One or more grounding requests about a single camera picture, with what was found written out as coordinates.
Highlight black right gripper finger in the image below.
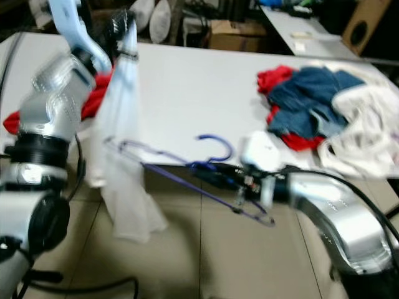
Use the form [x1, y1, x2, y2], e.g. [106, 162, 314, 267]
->
[190, 162, 239, 175]
[196, 173, 242, 189]

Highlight purple clothes hanger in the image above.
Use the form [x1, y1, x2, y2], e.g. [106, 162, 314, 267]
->
[103, 134, 276, 228]

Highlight white t-shirt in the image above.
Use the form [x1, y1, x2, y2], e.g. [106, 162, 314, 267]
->
[94, 25, 169, 244]

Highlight blue denim jeans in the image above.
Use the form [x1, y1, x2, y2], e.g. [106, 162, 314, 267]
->
[268, 65, 367, 139]

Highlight red garment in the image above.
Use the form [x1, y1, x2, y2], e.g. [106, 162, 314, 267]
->
[3, 72, 113, 135]
[256, 65, 328, 152]

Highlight brown cardboard box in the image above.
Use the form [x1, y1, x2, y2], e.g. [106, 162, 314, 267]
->
[209, 19, 272, 52]

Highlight cream white jacket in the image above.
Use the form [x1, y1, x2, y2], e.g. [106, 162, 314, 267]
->
[318, 61, 399, 181]

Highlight blue bag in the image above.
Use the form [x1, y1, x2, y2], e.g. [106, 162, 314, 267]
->
[259, 0, 300, 8]

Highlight long white desk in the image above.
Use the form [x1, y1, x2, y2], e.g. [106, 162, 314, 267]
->
[261, 5, 375, 61]

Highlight wooden loudspeaker box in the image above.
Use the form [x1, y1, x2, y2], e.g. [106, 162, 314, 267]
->
[343, 0, 392, 57]

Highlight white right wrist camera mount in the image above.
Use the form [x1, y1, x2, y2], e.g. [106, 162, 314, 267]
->
[240, 131, 281, 174]

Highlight black floor cable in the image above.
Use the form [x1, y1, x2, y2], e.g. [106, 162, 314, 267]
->
[28, 277, 139, 297]

